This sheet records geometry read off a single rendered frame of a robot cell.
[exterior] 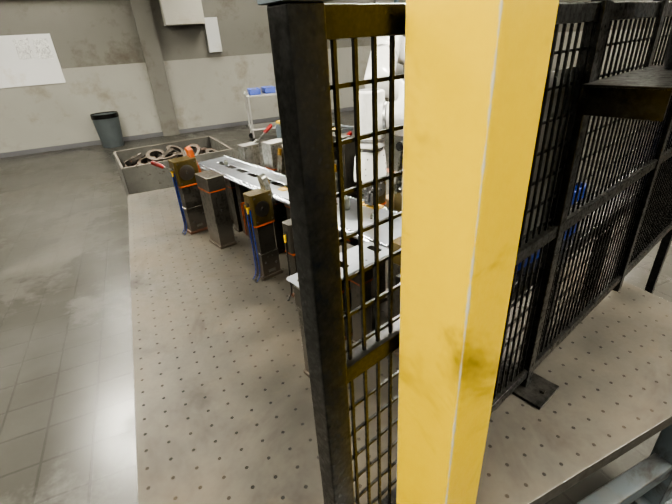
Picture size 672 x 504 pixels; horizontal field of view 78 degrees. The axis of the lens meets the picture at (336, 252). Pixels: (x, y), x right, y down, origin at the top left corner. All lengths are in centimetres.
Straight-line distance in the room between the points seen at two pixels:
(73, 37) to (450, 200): 860
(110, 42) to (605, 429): 861
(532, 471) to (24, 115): 881
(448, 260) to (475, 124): 14
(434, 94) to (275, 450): 85
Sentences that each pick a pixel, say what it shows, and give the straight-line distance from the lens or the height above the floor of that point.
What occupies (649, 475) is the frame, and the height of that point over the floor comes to 23.
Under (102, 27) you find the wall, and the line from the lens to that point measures 886.
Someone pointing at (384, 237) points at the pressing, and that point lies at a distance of 120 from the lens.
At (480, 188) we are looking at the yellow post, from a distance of 41.
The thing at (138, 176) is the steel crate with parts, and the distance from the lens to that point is 384.
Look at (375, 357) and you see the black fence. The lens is 57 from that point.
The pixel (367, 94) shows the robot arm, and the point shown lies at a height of 138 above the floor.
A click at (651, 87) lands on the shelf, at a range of 82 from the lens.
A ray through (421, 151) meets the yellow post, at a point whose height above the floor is 142.
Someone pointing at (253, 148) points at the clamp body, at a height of 104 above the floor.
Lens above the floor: 152
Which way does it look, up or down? 28 degrees down
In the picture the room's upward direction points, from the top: 4 degrees counter-clockwise
